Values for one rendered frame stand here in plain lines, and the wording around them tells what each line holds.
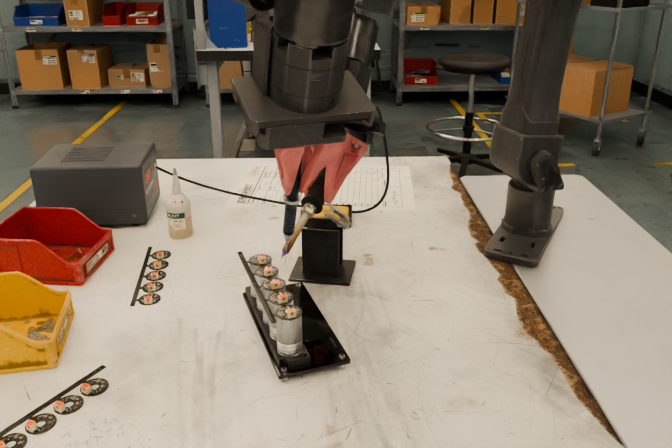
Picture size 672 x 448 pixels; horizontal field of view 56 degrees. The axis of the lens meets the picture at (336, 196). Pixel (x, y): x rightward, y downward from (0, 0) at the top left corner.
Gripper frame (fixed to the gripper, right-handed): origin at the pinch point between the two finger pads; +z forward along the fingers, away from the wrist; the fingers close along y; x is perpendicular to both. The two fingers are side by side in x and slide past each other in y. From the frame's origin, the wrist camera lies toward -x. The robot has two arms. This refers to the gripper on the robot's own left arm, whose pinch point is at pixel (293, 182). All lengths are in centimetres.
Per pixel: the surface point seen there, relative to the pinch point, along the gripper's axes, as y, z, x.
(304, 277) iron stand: -5.8, 21.9, -7.5
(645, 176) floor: -249, 146, -136
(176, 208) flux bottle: 6.5, 23.7, -25.0
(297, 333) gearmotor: 0.6, 12.6, 6.8
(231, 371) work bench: 6.5, 17.7, 5.9
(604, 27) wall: -374, 155, -316
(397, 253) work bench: -19.6, 22.9, -9.5
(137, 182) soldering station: 10.8, 23.5, -31.2
